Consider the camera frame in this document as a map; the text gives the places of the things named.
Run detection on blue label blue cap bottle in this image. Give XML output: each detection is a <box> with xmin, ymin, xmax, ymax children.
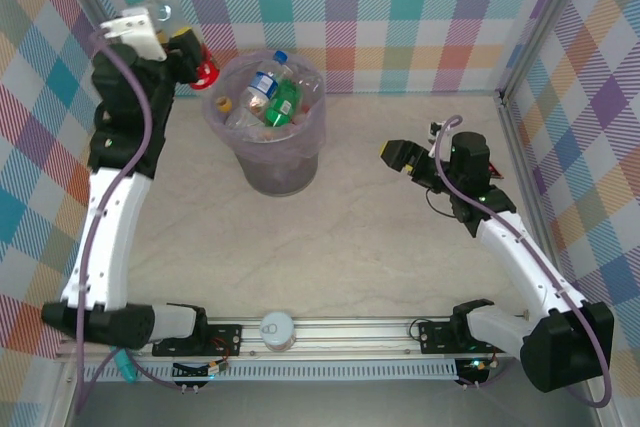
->
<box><xmin>238</xmin><ymin>50</ymin><xmax>291</xmax><ymax>116</ymax></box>

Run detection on green plastic bottle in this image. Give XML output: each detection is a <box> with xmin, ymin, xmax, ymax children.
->
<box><xmin>263</xmin><ymin>77</ymin><xmax>305</xmax><ymax>128</ymax></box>

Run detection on translucent purple-lined bin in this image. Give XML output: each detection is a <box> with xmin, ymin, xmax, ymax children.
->
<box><xmin>201</xmin><ymin>49</ymin><xmax>327</xmax><ymax>197</ymax></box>

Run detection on silver tin can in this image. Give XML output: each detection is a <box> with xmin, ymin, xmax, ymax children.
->
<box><xmin>259</xmin><ymin>310</ymin><xmax>297</xmax><ymax>353</ymax></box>

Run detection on teal tube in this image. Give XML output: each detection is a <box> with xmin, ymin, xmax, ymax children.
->
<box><xmin>115</xmin><ymin>350</ymin><xmax>139</xmax><ymax>383</ymax></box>

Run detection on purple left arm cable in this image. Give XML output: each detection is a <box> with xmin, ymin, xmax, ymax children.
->
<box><xmin>73</xmin><ymin>31</ymin><xmax>201</xmax><ymax>416</ymax></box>

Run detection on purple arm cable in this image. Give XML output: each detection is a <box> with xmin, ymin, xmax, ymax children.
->
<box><xmin>433</xmin><ymin>115</ymin><xmax>615</xmax><ymax>409</ymax></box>
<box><xmin>73</xmin><ymin>31</ymin><xmax>201</xmax><ymax>416</ymax></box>

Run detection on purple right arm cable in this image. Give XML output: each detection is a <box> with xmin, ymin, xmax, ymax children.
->
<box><xmin>433</xmin><ymin>115</ymin><xmax>615</xmax><ymax>409</ymax></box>

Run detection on thin black wire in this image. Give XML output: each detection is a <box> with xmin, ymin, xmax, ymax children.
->
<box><xmin>424</xmin><ymin>186</ymin><xmax>459</xmax><ymax>219</ymax></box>

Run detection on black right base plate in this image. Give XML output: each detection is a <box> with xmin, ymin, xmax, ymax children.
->
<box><xmin>417</xmin><ymin>320</ymin><xmax>459</xmax><ymax>354</ymax></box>

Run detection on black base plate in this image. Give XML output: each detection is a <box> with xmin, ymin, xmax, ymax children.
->
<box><xmin>417</xmin><ymin>320</ymin><xmax>459</xmax><ymax>354</ymax></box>
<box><xmin>152</xmin><ymin>324</ymin><xmax>244</xmax><ymax>358</ymax></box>

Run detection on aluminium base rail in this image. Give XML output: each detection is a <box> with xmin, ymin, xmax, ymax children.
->
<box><xmin>53</xmin><ymin>315</ymin><xmax>521</xmax><ymax>363</ymax></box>

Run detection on black connector board with wires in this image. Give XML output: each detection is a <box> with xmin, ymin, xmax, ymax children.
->
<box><xmin>455</xmin><ymin>357</ymin><xmax>496</xmax><ymax>384</ymax></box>
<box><xmin>172</xmin><ymin>360</ymin><xmax>231</xmax><ymax>381</ymax></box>

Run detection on white slotted cable duct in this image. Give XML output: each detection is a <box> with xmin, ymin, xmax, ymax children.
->
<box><xmin>82</xmin><ymin>360</ymin><xmax>459</xmax><ymax>382</ymax></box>

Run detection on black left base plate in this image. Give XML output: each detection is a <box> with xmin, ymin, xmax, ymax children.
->
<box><xmin>152</xmin><ymin>324</ymin><xmax>244</xmax><ymax>358</ymax></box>

